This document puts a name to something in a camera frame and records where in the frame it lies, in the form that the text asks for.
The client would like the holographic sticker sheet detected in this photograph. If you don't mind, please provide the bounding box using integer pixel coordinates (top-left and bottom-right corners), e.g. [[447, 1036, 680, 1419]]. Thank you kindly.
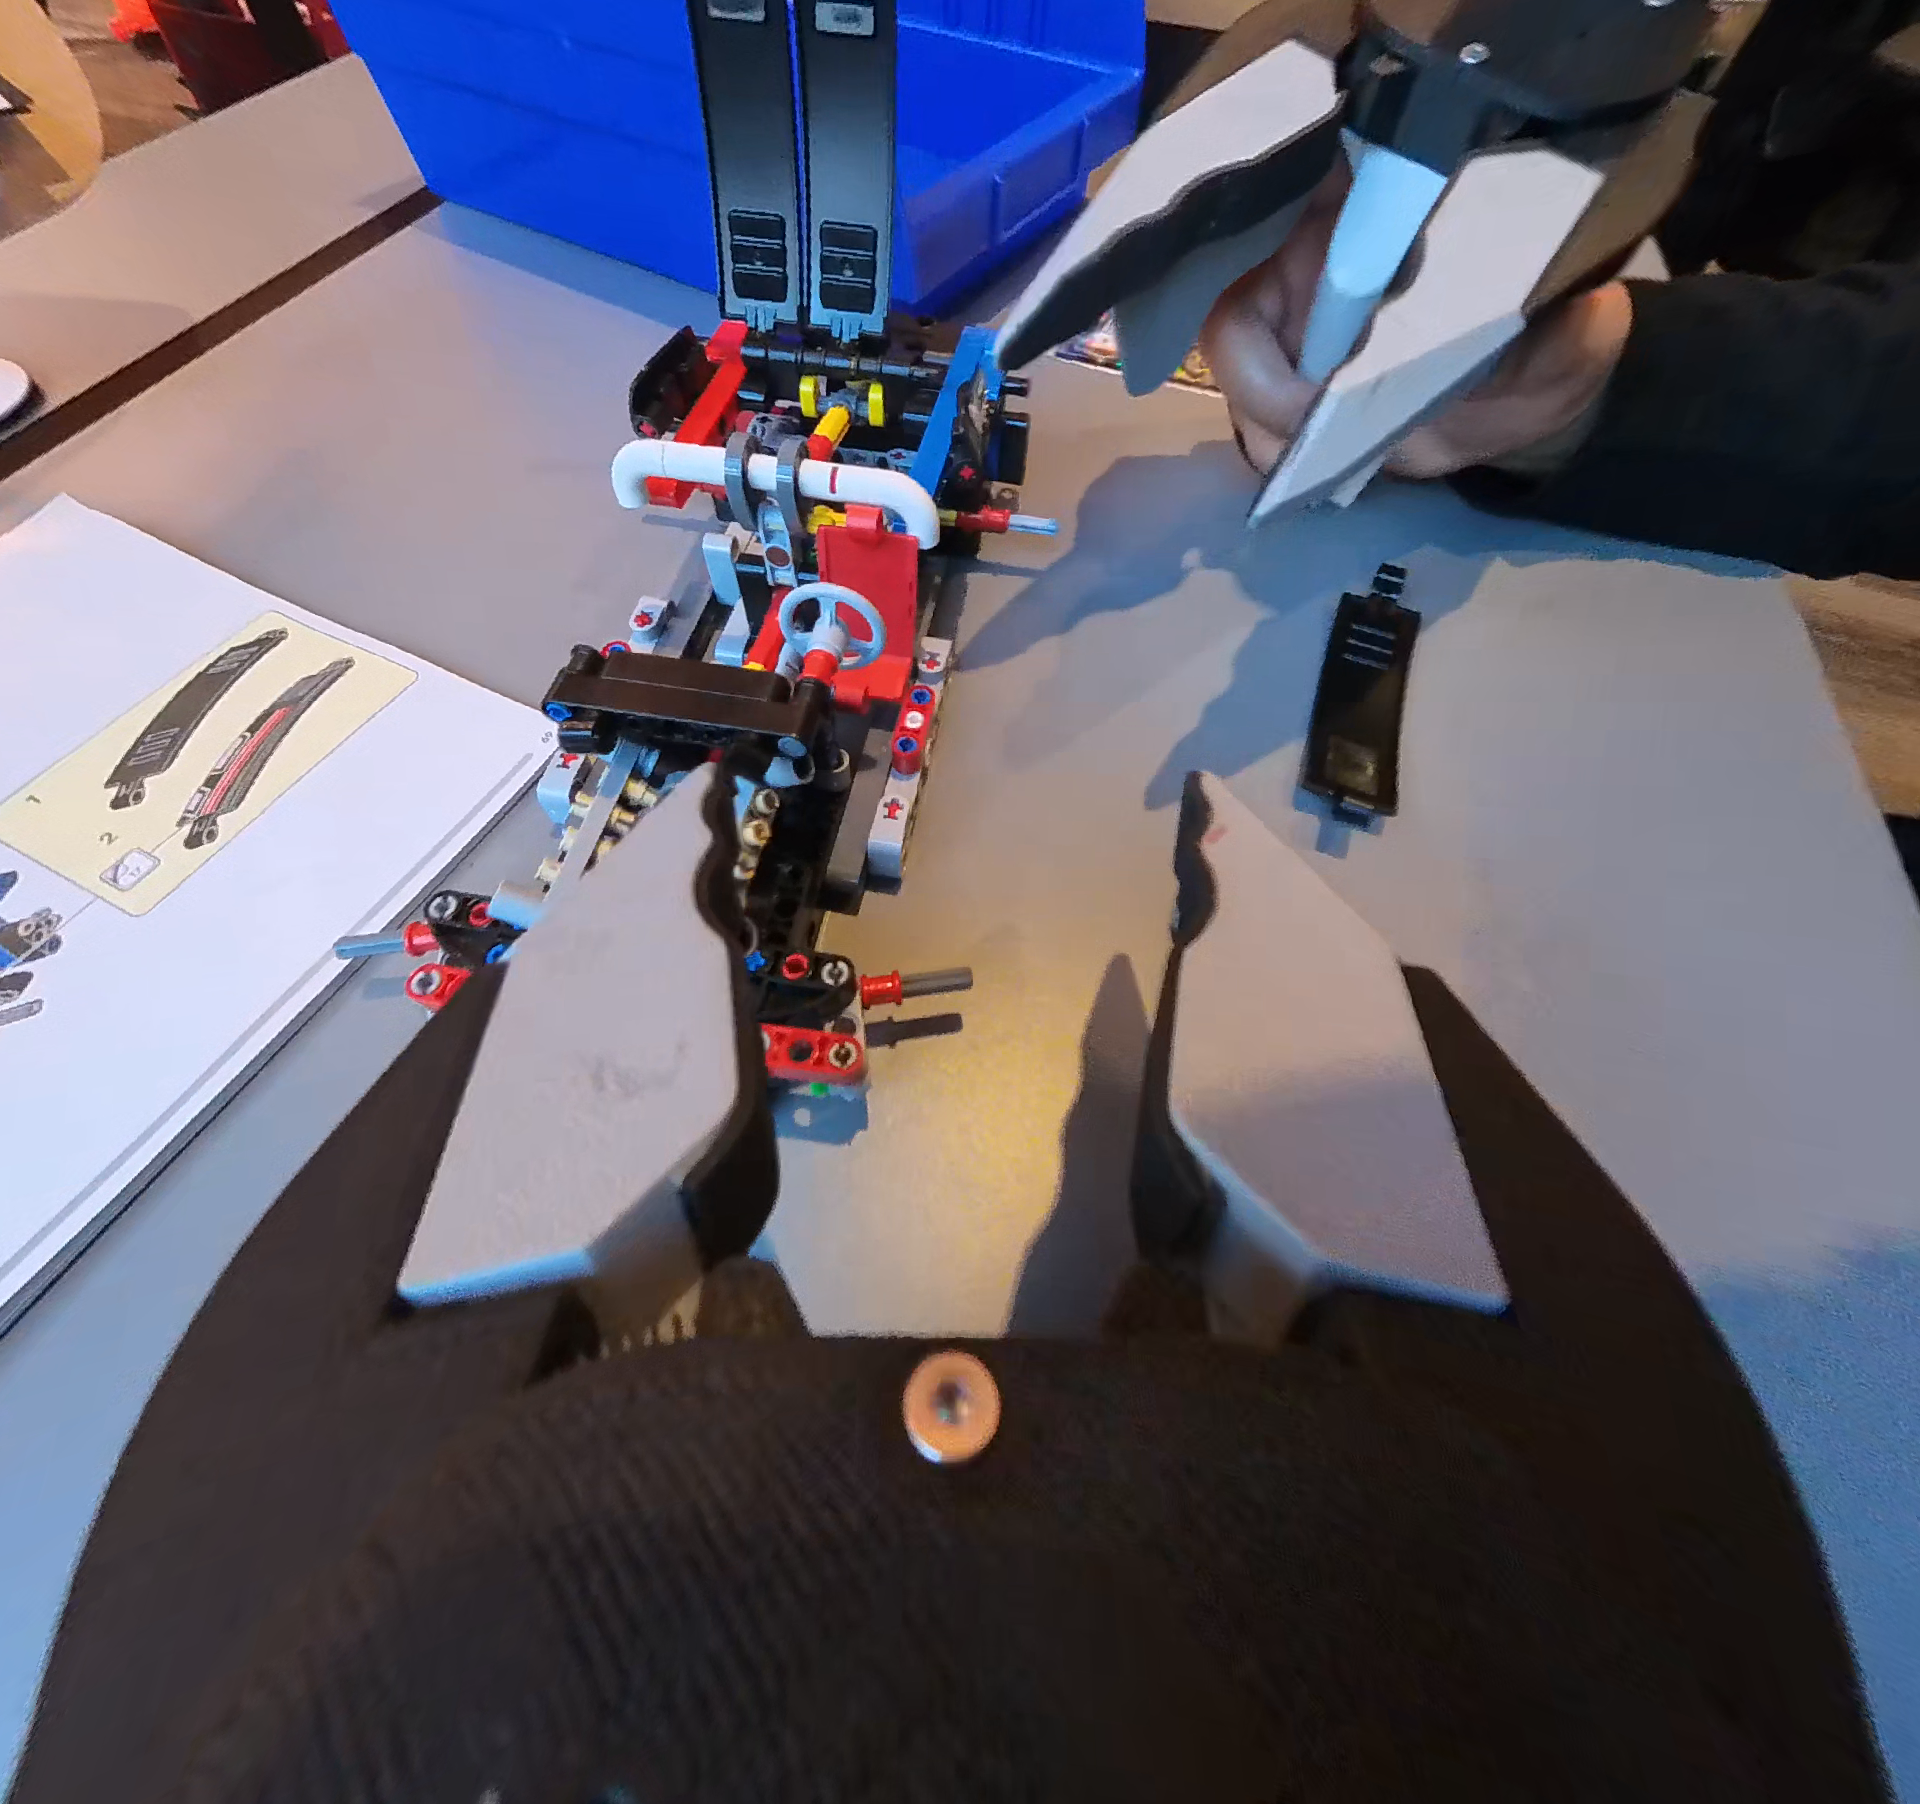
[[1048, 307, 1227, 402]]

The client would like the person's right forearm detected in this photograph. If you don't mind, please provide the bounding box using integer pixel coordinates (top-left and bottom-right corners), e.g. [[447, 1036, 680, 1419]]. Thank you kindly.
[[1452, 260, 1920, 586]]

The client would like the toy brick car model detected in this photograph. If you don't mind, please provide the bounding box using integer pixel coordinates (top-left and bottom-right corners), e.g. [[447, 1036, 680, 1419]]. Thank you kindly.
[[336, 0, 1059, 1104]]

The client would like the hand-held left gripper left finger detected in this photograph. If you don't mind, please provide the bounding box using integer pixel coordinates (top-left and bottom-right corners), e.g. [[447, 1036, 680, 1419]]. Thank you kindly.
[[395, 761, 785, 1353]]

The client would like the blue plastic bin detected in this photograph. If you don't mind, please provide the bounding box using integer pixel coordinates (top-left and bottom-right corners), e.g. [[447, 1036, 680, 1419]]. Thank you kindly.
[[262, 0, 1150, 324]]

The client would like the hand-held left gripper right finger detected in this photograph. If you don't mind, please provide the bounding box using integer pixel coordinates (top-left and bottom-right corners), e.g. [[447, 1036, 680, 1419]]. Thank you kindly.
[[1127, 769, 1512, 1349]]

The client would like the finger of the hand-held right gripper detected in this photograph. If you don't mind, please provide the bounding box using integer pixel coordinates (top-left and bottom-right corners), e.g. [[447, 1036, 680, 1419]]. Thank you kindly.
[[1244, 145, 1609, 530], [993, 37, 1352, 398]]

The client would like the instruction booklet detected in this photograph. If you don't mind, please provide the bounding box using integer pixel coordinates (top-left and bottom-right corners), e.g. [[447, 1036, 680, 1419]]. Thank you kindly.
[[0, 491, 580, 1331]]

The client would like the person's right hand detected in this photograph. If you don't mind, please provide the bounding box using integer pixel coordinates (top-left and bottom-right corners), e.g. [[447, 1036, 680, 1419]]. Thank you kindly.
[[1198, 242, 1639, 485]]

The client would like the red striped black curved panel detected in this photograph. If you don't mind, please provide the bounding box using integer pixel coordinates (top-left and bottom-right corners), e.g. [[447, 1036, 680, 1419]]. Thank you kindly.
[[1294, 561, 1421, 852]]

